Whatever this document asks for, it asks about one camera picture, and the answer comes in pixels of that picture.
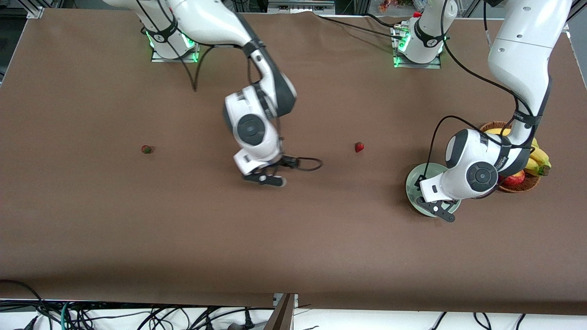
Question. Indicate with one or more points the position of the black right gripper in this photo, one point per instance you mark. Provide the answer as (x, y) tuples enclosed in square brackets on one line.
[(287, 161)]

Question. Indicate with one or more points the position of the red strawberry with green top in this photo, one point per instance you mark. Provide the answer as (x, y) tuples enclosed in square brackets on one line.
[(146, 149), (359, 147)]

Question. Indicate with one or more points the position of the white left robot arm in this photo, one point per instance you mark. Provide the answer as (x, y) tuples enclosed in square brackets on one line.
[(518, 55)]

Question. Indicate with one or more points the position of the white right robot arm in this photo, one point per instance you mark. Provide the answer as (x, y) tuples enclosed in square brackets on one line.
[(250, 128)]

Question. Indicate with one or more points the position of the pale green round plate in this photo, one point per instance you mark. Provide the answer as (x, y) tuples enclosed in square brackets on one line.
[(411, 184)]

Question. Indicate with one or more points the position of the grey metal device box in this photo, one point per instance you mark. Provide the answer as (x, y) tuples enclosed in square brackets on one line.
[(300, 6)]

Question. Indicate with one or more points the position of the brown table cover sheet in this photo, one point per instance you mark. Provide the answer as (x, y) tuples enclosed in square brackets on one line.
[(137, 220)]

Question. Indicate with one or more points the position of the black power plug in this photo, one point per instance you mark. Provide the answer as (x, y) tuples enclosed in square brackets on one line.
[(248, 321)]

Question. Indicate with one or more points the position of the orange colourful background object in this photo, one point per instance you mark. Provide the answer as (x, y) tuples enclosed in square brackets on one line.
[(390, 5)]

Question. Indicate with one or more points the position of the red apple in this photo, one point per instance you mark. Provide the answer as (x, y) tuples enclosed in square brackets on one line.
[(516, 178)]

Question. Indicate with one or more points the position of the brown woven wicker basket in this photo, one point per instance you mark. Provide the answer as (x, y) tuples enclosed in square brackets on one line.
[(527, 186)]

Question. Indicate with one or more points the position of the aluminium post with bracket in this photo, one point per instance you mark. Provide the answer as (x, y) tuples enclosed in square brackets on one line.
[(282, 314)]

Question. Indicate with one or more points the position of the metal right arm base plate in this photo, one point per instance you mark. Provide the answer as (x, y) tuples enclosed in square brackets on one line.
[(158, 58)]

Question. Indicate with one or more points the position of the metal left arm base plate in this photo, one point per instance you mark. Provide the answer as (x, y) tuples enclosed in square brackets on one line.
[(433, 65)]

